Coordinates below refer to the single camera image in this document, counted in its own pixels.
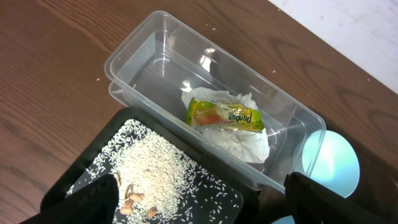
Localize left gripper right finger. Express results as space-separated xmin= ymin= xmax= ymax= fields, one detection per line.
xmin=284 ymin=172 xmax=389 ymax=224

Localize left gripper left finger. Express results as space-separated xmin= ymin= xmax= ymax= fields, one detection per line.
xmin=21 ymin=174 xmax=119 ymax=224

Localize white rice leftovers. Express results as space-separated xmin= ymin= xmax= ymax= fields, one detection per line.
xmin=66 ymin=119 xmax=243 ymax=224

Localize white napkin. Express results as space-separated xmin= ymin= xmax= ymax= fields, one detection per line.
xmin=182 ymin=87 xmax=270 ymax=164

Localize yellow green snack wrapper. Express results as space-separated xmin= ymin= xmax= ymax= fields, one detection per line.
xmin=185 ymin=98 xmax=265 ymax=133

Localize dark blue plate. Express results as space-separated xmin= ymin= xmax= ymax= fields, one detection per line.
xmin=271 ymin=215 xmax=295 ymax=224

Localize light blue bowl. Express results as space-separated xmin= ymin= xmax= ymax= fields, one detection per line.
xmin=294 ymin=130 xmax=360 ymax=198

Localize black waste tray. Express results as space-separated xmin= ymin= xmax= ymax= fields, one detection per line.
xmin=40 ymin=108 xmax=259 ymax=223

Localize clear plastic waste bin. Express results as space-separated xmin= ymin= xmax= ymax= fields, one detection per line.
xmin=104 ymin=11 xmax=326 ymax=191

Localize dark brown serving tray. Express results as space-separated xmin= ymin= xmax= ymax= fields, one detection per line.
xmin=256 ymin=118 xmax=397 ymax=223

